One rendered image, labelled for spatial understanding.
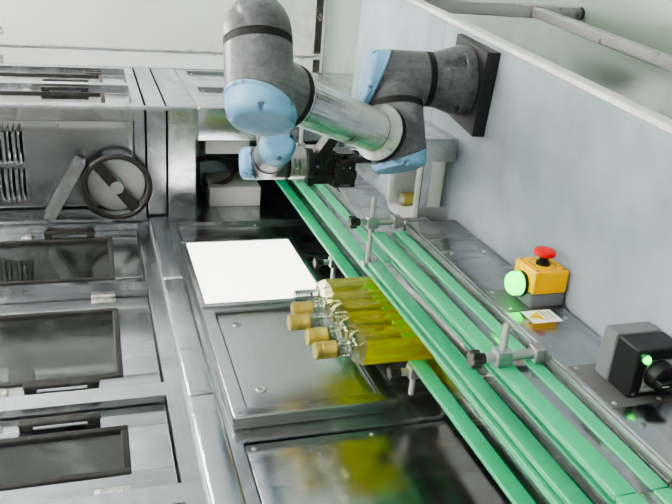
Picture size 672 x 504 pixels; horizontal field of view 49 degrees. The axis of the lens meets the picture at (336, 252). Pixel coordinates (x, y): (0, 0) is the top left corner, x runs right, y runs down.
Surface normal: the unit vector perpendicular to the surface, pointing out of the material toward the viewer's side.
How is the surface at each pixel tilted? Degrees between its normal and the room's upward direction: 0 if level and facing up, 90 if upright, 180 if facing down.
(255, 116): 82
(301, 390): 90
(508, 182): 0
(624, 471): 90
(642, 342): 90
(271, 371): 90
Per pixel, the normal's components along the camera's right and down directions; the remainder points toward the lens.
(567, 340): 0.08, -0.92
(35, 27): 0.29, 0.40
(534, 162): -0.95, 0.04
